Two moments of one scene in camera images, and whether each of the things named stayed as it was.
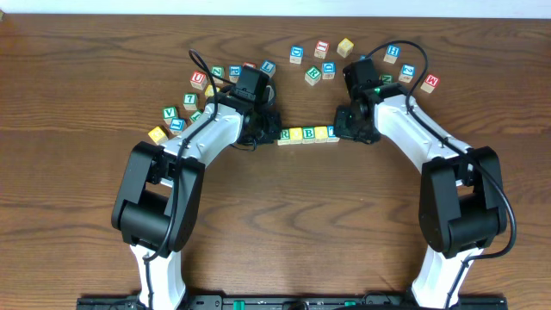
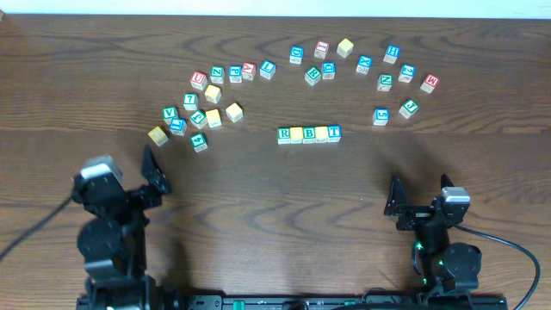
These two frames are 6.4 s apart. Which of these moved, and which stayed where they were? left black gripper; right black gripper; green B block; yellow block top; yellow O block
Moved: left black gripper; right black gripper
Stayed: green B block; yellow block top; yellow O block
